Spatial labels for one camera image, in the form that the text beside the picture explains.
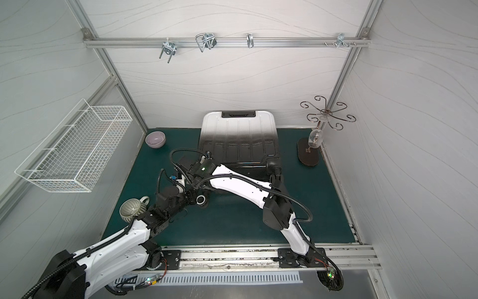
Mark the white wire basket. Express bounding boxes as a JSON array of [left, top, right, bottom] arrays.
[[14, 99, 132, 193]]

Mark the black cooling fan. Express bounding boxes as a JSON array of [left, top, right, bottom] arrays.
[[317, 269, 344, 292]]

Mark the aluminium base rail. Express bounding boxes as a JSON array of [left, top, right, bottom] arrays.
[[141, 244, 382, 275]]

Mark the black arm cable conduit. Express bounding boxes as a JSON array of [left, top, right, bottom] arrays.
[[20, 220, 139, 299], [169, 148, 314, 224]]

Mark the metal bracket hook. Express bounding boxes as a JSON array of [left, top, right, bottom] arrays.
[[324, 33, 356, 48], [246, 33, 254, 49], [195, 32, 217, 52], [159, 38, 177, 64]]

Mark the grey ribbed ceramic mug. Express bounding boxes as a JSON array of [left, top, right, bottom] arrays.
[[119, 196, 150, 223]]

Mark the clear wine glass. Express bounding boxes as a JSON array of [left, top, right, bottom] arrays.
[[307, 128, 324, 148]]

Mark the white vented strip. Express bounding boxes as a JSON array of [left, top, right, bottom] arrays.
[[111, 272, 303, 288]]

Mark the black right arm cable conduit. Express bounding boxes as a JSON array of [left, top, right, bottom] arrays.
[[169, 148, 314, 224]]

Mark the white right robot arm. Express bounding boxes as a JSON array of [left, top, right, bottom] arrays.
[[172, 155, 333, 269]]

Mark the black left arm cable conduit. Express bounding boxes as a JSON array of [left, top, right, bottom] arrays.
[[20, 220, 139, 299]]

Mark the aluminium top crossbar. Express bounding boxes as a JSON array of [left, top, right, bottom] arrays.
[[83, 36, 372, 49]]

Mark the purple ceramic bowl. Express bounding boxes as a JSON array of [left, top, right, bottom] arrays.
[[145, 131, 166, 149]]

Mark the dark oval stand base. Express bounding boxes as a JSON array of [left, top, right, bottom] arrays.
[[297, 138, 320, 167]]

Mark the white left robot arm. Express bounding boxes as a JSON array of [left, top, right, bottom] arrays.
[[24, 186, 197, 299]]

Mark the black and white hardshell suitcase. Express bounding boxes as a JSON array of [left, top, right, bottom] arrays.
[[199, 110, 282, 189]]

